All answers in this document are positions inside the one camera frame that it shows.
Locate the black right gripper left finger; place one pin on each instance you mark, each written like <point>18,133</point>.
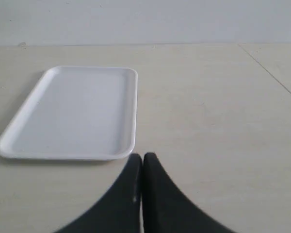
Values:
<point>118,210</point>

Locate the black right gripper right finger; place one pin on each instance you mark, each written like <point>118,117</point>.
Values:
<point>166,209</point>

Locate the white rectangular plastic tray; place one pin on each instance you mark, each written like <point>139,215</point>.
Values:
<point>75,113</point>

